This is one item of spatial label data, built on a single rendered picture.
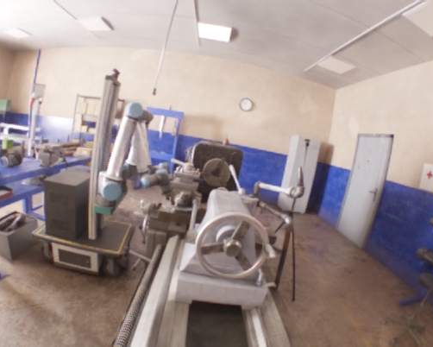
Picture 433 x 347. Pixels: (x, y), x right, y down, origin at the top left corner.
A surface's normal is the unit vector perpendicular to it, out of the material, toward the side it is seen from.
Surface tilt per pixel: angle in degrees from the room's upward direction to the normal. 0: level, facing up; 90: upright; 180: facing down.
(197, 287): 90
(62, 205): 90
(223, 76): 90
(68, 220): 90
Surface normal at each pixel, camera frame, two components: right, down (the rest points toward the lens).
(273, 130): 0.04, 0.15
